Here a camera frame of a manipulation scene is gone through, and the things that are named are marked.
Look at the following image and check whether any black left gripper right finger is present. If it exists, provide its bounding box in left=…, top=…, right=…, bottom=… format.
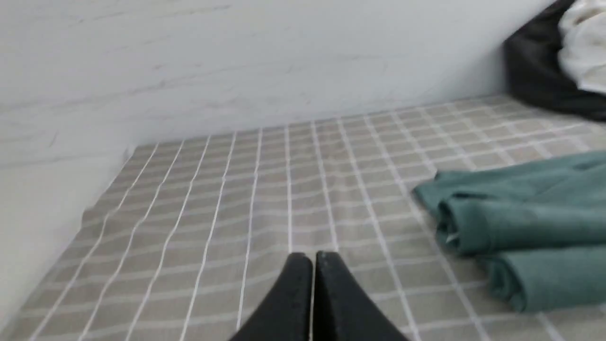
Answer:
left=312, top=251, right=407, bottom=341

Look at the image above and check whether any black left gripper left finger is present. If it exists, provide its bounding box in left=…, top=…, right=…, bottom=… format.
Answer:
left=231, top=252, right=313, bottom=341

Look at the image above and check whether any green long-sleeve top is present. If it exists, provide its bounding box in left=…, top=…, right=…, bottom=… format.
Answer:
left=413, top=151, right=606, bottom=313

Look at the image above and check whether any grey checkered tablecloth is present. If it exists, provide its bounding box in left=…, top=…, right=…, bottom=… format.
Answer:
left=1, top=97, right=605, bottom=341

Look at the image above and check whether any black garment under white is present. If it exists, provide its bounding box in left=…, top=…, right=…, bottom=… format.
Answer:
left=503, top=0, right=606, bottom=122

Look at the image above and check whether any white crumpled garment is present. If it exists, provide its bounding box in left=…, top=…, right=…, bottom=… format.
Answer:
left=558, top=0, right=606, bottom=95

